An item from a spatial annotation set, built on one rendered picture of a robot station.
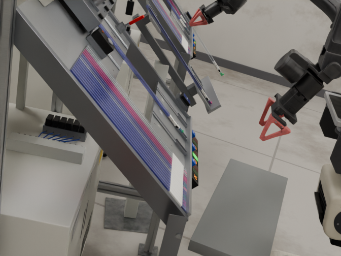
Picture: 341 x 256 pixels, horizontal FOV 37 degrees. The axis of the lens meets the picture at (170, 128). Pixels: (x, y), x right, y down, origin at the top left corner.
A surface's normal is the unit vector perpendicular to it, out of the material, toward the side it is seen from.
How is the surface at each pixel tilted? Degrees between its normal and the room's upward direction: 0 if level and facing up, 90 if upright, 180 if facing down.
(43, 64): 90
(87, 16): 90
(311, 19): 90
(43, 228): 90
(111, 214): 0
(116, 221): 0
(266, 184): 0
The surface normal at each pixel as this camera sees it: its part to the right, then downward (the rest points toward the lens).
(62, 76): -0.04, 0.43
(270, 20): -0.31, 0.36
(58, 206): 0.21, -0.88
